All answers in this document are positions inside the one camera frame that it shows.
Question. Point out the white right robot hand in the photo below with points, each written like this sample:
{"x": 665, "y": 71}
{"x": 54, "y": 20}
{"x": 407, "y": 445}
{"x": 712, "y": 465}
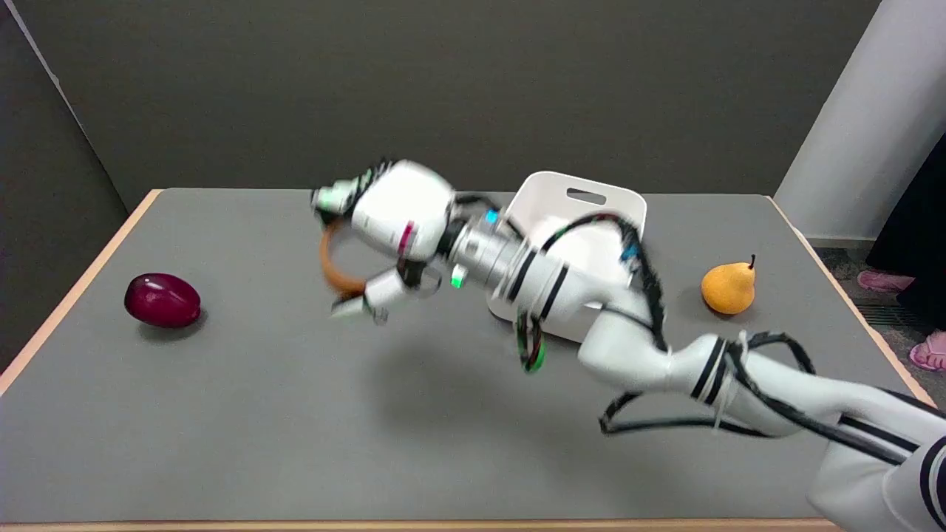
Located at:
{"x": 399, "y": 210}

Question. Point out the yellow tape roll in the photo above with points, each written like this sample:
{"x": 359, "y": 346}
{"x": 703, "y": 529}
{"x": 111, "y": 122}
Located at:
{"x": 331, "y": 266}

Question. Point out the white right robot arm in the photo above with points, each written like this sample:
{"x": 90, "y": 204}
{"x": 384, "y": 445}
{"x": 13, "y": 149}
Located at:
{"x": 635, "y": 347}

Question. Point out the white plastic box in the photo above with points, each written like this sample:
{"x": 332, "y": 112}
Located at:
{"x": 591, "y": 222}

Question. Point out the dark red plum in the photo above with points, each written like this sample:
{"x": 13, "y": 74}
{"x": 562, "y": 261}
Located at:
{"x": 162, "y": 299}

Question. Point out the yellow pear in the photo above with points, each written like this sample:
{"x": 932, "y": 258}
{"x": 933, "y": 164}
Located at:
{"x": 729, "y": 287}

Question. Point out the white round pillar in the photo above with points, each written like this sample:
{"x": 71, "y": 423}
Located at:
{"x": 857, "y": 118}

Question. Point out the pink slipper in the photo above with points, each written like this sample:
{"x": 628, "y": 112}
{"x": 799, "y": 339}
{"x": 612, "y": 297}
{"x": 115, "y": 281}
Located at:
{"x": 930, "y": 353}
{"x": 883, "y": 280}

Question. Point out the black clothing of person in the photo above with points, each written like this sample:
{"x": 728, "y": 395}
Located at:
{"x": 916, "y": 229}

